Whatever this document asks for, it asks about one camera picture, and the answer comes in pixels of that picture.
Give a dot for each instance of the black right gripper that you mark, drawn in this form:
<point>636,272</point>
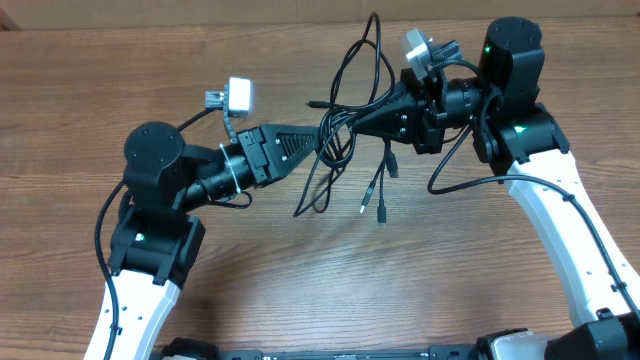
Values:
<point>423,120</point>

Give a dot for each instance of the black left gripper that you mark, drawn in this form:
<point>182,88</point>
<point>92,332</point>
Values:
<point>255,157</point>

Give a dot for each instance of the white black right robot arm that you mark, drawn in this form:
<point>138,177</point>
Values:
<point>529,154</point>

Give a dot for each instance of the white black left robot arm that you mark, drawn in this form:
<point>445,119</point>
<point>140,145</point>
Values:
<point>157,238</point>

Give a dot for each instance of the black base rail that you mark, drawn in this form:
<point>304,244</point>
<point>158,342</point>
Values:
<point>350,355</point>

